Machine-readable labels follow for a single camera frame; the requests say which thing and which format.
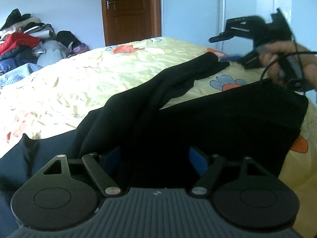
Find person's right hand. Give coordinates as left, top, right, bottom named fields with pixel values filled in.
left=259, top=41, right=316, bottom=90

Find yellow floral bed quilt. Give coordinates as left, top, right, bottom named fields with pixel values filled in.
left=1, top=38, right=316, bottom=237

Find pile of clothes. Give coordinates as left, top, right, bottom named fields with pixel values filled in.
left=1, top=9, right=69, bottom=75

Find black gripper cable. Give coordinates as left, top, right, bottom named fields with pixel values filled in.
left=259, top=50, right=317, bottom=97

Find brown wooden door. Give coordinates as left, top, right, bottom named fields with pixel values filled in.
left=102, top=0, right=162, bottom=46

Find white wardrobe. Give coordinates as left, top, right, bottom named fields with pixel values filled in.
left=160, top=0, right=317, bottom=105

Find black and purple bag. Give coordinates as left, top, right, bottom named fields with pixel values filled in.
left=56, top=31, right=89, bottom=55

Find black pants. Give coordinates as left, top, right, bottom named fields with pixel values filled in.
left=1, top=53, right=308, bottom=237

